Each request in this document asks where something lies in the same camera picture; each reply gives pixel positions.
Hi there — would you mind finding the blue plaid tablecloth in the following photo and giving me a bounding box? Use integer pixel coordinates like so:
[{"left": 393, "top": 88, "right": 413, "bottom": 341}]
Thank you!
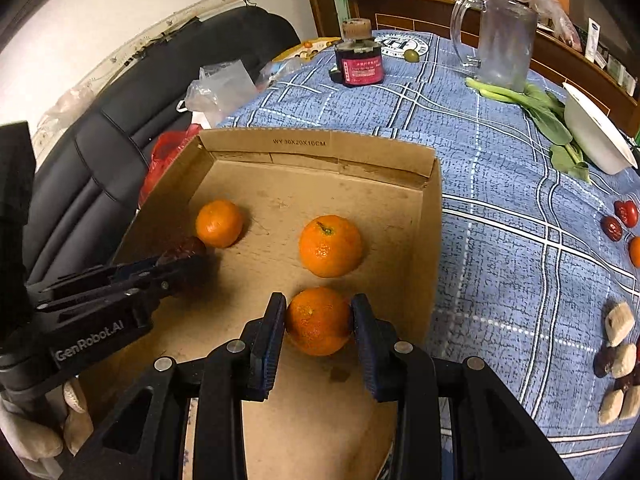
[{"left": 215, "top": 30, "right": 640, "bottom": 480}]

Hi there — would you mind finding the white bowl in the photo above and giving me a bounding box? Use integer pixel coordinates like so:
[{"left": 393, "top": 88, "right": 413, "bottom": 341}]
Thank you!
[{"left": 562, "top": 81, "right": 640, "bottom": 175}]

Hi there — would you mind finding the clear plastic bag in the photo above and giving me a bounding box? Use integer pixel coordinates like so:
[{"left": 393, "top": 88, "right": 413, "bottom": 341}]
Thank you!
[{"left": 176, "top": 61, "right": 261, "bottom": 126}]

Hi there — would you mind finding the cardboard box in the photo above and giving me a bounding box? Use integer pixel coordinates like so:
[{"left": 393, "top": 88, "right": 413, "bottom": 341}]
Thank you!
[{"left": 80, "top": 128, "right": 443, "bottom": 480}]

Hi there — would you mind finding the yellow printed plastic bag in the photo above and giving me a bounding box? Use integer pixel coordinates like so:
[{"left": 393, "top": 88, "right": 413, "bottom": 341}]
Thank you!
[{"left": 257, "top": 40, "right": 341, "bottom": 88}]

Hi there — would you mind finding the clear glass mug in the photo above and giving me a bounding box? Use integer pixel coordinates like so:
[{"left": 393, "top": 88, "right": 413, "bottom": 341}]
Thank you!
[{"left": 450, "top": 0, "right": 540, "bottom": 93}]

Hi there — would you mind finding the small red tomato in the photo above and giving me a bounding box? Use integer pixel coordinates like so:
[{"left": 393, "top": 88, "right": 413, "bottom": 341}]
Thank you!
[{"left": 614, "top": 201, "right": 640, "bottom": 228}]

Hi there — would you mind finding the plastic bag with red contents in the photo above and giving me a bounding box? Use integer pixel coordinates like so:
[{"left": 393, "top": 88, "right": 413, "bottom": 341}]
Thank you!
[{"left": 512, "top": 0, "right": 583, "bottom": 51}]

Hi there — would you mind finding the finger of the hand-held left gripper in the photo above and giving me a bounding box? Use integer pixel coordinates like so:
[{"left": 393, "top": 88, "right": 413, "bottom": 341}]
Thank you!
[
  {"left": 25, "top": 255, "right": 173, "bottom": 306},
  {"left": 37, "top": 255, "right": 211, "bottom": 317}
]

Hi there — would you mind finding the large orange with stem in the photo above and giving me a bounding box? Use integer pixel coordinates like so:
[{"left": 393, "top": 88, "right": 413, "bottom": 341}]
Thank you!
[{"left": 298, "top": 215, "right": 364, "bottom": 279}]

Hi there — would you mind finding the green bok choy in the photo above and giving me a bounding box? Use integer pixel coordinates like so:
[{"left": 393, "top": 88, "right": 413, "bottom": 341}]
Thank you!
[{"left": 465, "top": 77, "right": 593, "bottom": 183}]

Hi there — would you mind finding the person's left hand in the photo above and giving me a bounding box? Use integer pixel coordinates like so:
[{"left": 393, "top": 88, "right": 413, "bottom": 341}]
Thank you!
[{"left": 0, "top": 380, "right": 95, "bottom": 462}]

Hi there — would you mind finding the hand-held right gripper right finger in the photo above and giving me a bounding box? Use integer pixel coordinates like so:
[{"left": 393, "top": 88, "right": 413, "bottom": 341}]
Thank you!
[{"left": 350, "top": 293, "right": 576, "bottom": 480}]

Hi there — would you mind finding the beige food chunk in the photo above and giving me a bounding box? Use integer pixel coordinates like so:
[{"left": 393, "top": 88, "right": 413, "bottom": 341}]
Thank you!
[
  {"left": 598, "top": 389, "right": 626, "bottom": 426},
  {"left": 619, "top": 385, "right": 640, "bottom": 421},
  {"left": 604, "top": 302, "right": 636, "bottom": 347},
  {"left": 611, "top": 343, "right": 638, "bottom": 379}
]

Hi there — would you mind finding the white tube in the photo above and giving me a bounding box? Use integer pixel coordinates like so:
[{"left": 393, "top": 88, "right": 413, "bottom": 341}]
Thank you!
[{"left": 585, "top": 17, "right": 601, "bottom": 63}]

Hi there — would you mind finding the black leather sofa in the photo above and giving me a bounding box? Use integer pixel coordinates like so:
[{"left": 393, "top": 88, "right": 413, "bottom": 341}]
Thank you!
[{"left": 22, "top": 10, "right": 303, "bottom": 286}]

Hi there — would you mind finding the small orange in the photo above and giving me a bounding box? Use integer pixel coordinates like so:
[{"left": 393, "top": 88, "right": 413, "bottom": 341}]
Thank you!
[{"left": 195, "top": 200, "right": 245, "bottom": 249}]

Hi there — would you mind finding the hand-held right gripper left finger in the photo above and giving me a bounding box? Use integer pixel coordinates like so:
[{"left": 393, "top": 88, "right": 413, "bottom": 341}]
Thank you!
[{"left": 62, "top": 291, "right": 288, "bottom": 480}]

